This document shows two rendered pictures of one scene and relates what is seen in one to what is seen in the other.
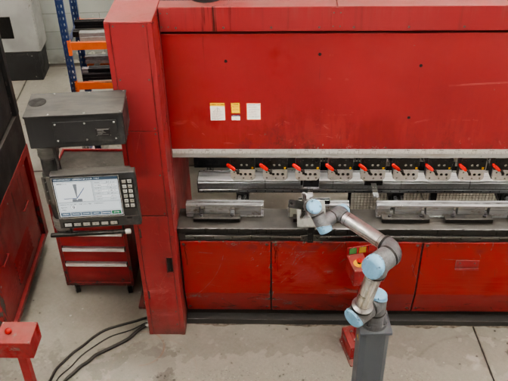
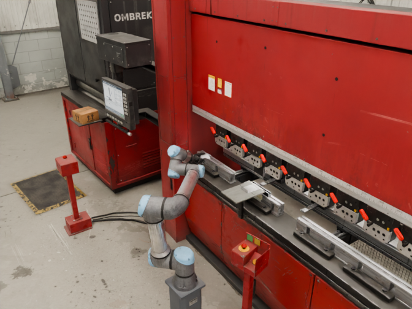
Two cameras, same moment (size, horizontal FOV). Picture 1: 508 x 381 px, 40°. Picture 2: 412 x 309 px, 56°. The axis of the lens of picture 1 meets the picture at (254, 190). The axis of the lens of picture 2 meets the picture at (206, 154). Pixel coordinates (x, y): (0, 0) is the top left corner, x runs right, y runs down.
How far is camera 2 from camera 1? 3.05 m
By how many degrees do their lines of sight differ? 46
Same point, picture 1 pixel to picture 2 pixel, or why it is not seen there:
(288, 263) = (229, 228)
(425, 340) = not seen: outside the picture
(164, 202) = (170, 135)
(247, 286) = (210, 232)
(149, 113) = (165, 64)
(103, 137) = (118, 59)
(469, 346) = not seen: outside the picture
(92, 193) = (114, 97)
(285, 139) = (243, 121)
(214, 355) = not seen: hidden behind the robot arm
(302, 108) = (252, 96)
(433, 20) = (347, 26)
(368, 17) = (296, 15)
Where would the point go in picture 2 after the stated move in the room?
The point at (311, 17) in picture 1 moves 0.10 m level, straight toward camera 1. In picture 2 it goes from (260, 10) to (246, 11)
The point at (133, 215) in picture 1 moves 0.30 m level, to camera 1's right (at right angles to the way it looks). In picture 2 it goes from (127, 122) to (144, 133)
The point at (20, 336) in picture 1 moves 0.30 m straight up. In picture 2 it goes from (64, 161) to (59, 132)
